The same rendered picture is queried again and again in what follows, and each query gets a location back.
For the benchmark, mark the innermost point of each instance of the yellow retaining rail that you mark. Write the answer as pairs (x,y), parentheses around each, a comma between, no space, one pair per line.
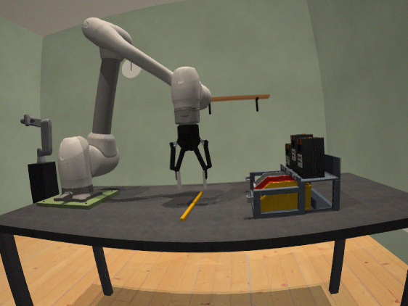
(191,206)

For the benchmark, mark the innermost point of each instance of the yellow bin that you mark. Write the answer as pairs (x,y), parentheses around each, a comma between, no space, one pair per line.
(284,201)

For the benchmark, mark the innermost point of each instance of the red open bin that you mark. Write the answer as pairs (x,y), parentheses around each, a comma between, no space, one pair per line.
(273,179)

